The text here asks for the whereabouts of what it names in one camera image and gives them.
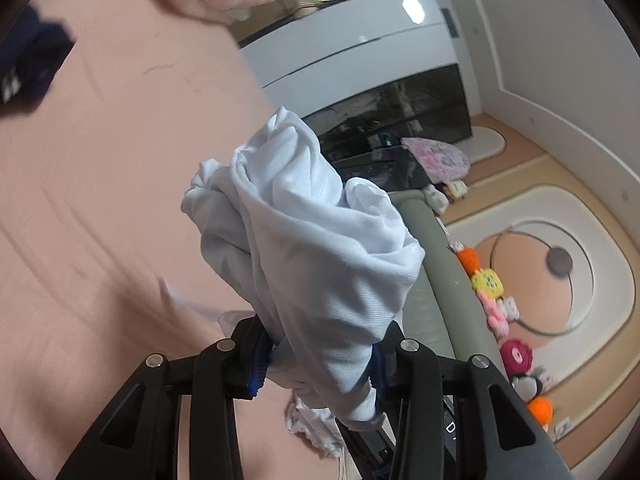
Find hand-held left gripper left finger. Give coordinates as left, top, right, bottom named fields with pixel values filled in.
left=56, top=316, right=273, bottom=480

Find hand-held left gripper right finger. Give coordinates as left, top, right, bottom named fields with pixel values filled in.
left=367, top=322, right=573, bottom=480

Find white shirt with navy trim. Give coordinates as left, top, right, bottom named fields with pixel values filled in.
left=160, top=106, right=426, bottom=433

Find white printed garment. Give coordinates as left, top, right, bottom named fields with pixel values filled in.
left=285, top=395, right=346, bottom=461

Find grey padded headboard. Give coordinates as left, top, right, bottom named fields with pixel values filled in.
left=387, top=191, right=516, bottom=386

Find pink bunny plush toy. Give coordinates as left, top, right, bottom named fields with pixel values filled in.
left=477, top=292, right=521, bottom=333

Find magenta round plush toy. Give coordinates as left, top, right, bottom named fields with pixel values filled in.
left=499, top=339, right=535, bottom=375

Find yellow square plush toy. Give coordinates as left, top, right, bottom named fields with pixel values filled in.
left=470, top=267, right=505, bottom=297

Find orange carrot plush toy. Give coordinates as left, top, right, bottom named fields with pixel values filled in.
left=457, top=246, right=482, bottom=275

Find black and white plush toy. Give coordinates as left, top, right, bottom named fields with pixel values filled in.
left=512, top=374, right=545, bottom=401

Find thin dark hoop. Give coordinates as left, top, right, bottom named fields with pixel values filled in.
left=491, top=219, right=595, bottom=337

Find orange ball plush toy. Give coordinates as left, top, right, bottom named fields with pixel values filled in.
left=527, top=396, right=556, bottom=428

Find pink bed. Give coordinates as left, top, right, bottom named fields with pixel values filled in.
left=0, top=0, right=351, bottom=480

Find white and black glass wardrobe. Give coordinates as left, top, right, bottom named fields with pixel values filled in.
left=237, top=0, right=473, bottom=193

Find navy blue pants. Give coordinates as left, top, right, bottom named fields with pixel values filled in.
left=0, top=4, right=77, bottom=118

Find round grey wall disc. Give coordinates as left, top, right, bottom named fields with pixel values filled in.
left=546, top=246, right=573, bottom=276

